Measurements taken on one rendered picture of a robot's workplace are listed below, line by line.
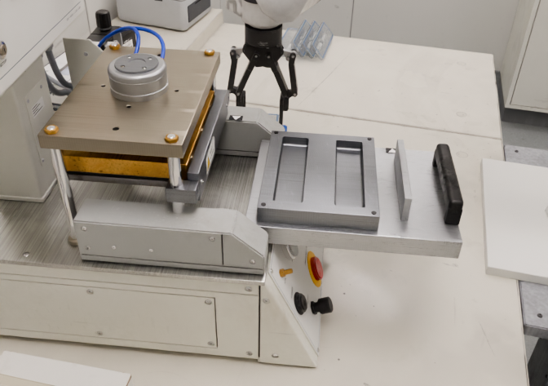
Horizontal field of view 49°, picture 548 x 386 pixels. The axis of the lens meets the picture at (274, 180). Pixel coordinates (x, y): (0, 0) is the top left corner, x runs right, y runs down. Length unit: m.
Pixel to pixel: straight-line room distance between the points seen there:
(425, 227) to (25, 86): 0.58
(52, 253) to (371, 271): 0.54
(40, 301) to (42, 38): 0.37
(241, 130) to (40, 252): 0.36
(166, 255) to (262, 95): 0.85
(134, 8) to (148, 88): 1.10
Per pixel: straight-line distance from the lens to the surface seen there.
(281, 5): 1.04
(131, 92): 0.82
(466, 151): 1.45
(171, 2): 1.83
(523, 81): 3.06
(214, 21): 1.96
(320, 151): 0.92
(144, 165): 0.80
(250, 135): 0.99
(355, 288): 1.05
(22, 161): 0.94
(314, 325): 0.95
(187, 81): 0.87
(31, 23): 0.85
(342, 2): 3.37
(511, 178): 1.35
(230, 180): 0.96
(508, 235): 1.20
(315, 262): 1.00
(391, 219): 0.85
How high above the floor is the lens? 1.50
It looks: 36 degrees down
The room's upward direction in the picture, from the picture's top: 1 degrees clockwise
